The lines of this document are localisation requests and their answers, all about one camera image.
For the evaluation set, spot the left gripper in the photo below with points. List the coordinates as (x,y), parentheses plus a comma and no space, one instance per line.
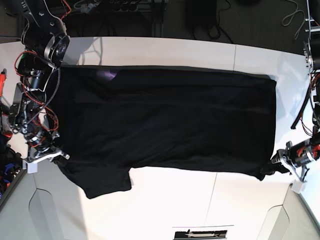
(294,159)

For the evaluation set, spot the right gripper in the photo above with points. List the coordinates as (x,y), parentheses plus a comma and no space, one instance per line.
(40,147)

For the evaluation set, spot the black t-shirt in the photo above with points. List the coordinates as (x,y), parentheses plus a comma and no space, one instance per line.
(190,120)

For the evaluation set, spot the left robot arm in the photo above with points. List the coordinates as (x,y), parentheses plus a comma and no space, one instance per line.
(311,52)

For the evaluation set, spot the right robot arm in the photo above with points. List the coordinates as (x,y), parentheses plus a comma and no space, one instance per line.
(45,41)

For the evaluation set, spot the grey bin with clutter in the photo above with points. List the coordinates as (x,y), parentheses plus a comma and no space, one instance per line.
(11,172)

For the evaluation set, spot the grey partition panel right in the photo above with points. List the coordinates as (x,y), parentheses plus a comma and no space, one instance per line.
(292,220)

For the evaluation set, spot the printed label card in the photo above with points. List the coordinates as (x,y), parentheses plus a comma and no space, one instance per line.
(221,232)

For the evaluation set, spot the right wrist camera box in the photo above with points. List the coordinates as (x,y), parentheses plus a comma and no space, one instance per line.
(30,167)

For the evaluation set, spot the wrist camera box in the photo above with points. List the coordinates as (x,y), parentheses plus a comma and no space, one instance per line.
(30,167)
(298,186)

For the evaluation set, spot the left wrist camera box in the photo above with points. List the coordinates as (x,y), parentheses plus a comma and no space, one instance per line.
(298,186)

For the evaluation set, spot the black aluminium frame post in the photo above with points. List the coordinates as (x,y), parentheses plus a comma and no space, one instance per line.
(157,8)

